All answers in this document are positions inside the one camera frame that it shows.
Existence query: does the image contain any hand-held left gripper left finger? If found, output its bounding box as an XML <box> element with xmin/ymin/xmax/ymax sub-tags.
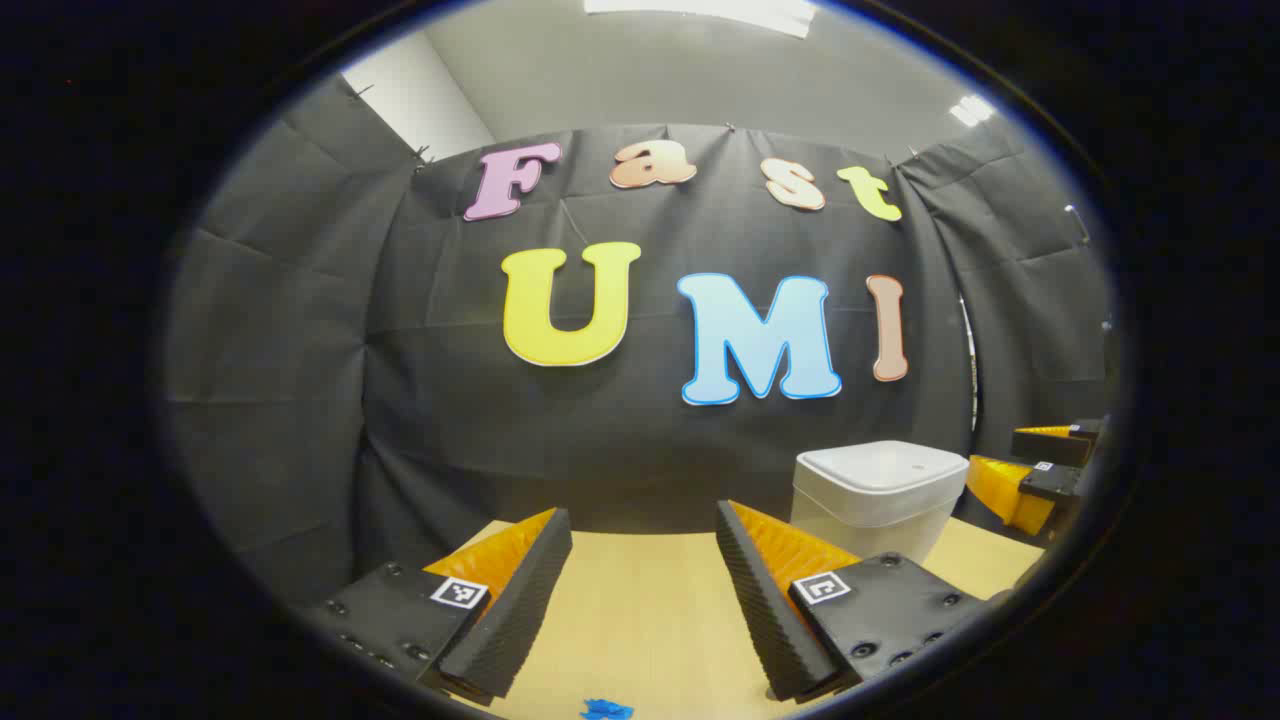
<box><xmin>305</xmin><ymin>507</ymin><xmax>574</xmax><ymax>706</ymax></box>

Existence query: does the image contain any long ceiling light panel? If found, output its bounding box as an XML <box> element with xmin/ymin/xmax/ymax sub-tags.
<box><xmin>583</xmin><ymin>0</ymin><xmax>821</xmax><ymax>39</ymax></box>

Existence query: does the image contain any black backdrop cloth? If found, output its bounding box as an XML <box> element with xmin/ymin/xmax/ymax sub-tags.
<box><xmin>165</xmin><ymin>75</ymin><xmax>1116</xmax><ymax>611</ymax></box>

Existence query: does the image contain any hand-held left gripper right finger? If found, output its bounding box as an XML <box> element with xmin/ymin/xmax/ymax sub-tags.
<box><xmin>715</xmin><ymin>499</ymin><xmax>991</xmax><ymax>703</ymax></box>

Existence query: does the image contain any wooden desktop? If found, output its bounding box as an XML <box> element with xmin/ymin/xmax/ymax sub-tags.
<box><xmin>400</xmin><ymin>515</ymin><xmax>1046</xmax><ymax>720</ymax></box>

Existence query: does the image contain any white desktop garbage bin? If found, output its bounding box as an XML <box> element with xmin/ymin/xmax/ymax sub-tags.
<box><xmin>790</xmin><ymin>440</ymin><xmax>971</xmax><ymax>566</ymax></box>

